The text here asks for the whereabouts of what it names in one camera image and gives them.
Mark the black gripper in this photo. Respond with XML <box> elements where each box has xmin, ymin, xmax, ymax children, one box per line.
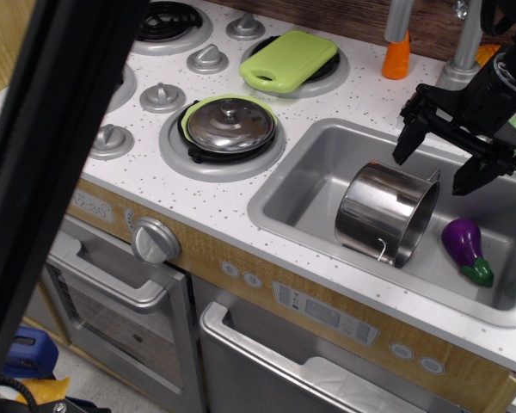
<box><xmin>392</xmin><ymin>83</ymin><xmax>516</xmax><ymax>196</ymax></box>

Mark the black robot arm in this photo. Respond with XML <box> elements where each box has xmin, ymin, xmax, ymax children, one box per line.
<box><xmin>392</xmin><ymin>1</ymin><xmax>516</xmax><ymax>195</ymax></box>

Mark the stainless steel pot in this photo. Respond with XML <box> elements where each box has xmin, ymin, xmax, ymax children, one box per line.
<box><xmin>335</xmin><ymin>162</ymin><xmax>440</xmax><ymax>268</ymax></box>

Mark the shiny metal pot lid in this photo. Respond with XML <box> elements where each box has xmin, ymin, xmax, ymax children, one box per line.
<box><xmin>187</xmin><ymin>97</ymin><xmax>277</xmax><ymax>154</ymax></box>

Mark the purple toy eggplant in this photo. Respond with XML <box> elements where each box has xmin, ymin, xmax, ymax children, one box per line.
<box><xmin>441</xmin><ymin>219</ymin><xmax>495</xmax><ymax>287</ymax></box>

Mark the orange toy carrot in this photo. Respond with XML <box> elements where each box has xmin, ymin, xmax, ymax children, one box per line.
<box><xmin>381</xmin><ymin>31</ymin><xmax>410</xmax><ymax>80</ymax></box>

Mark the yellow toy object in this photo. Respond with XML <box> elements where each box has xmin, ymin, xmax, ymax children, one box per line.
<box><xmin>475</xmin><ymin>44</ymin><xmax>501</xmax><ymax>67</ymax></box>

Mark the back right burner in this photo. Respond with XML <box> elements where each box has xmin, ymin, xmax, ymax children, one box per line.
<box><xmin>241</xmin><ymin>36</ymin><xmax>349</xmax><ymax>99</ymax></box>

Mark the grey faucet spout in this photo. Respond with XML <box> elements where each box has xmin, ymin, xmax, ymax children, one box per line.
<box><xmin>384</xmin><ymin>0</ymin><xmax>415</xmax><ymax>43</ymax></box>

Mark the green cutting board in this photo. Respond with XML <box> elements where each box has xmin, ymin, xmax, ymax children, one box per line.
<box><xmin>239</xmin><ymin>30</ymin><xmax>337</xmax><ymax>93</ymax></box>

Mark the grey stove knob back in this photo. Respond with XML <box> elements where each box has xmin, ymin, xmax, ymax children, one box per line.
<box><xmin>225</xmin><ymin>12</ymin><xmax>266</xmax><ymax>40</ymax></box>

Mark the grey stove knob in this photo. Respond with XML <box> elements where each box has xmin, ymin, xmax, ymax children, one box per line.
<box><xmin>225</xmin><ymin>12</ymin><xmax>266</xmax><ymax>40</ymax></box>
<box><xmin>139</xmin><ymin>83</ymin><xmax>186</xmax><ymax>114</ymax></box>
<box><xmin>187</xmin><ymin>44</ymin><xmax>229</xmax><ymax>75</ymax></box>
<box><xmin>89</xmin><ymin>124</ymin><xmax>134</xmax><ymax>160</ymax></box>

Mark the front right burner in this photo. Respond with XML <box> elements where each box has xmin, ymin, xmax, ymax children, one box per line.
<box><xmin>158</xmin><ymin>105</ymin><xmax>286</xmax><ymax>182</ymax></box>

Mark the grey dishwasher door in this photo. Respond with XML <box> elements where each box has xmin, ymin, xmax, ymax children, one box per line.
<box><xmin>199</xmin><ymin>300</ymin><xmax>461</xmax><ymax>413</ymax></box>

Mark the back left coil burner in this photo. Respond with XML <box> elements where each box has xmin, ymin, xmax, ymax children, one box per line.
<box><xmin>132</xmin><ymin>1</ymin><xmax>212</xmax><ymax>56</ymax></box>

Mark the round grey oven dial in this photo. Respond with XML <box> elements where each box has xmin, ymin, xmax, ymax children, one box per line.
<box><xmin>131</xmin><ymin>217</ymin><xmax>181</xmax><ymax>264</ymax></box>

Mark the front left burner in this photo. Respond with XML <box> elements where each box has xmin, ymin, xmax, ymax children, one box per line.
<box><xmin>107</xmin><ymin>65</ymin><xmax>137</xmax><ymax>114</ymax></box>

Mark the grey stove knob front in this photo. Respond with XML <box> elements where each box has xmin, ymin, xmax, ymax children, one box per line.
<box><xmin>89</xmin><ymin>124</ymin><xmax>134</xmax><ymax>160</ymax></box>

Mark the grey oven door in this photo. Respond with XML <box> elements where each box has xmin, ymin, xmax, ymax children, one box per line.
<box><xmin>42</xmin><ymin>216</ymin><xmax>206</xmax><ymax>412</ymax></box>

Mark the blue clamp tool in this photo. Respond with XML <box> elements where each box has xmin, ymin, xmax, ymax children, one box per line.
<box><xmin>1</xmin><ymin>326</ymin><xmax>59</xmax><ymax>379</ymax></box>

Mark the grey faucet handle post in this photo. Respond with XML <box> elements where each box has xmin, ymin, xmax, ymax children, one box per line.
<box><xmin>436</xmin><ymin>0</ymin><xmax>483</xmax><ymax>90</ymax></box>

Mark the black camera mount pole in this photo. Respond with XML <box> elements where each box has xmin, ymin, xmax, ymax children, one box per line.
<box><xmin>0</xmin><ymin>1</ymin><xmax>147</xmax><ymax>372</ymax></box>

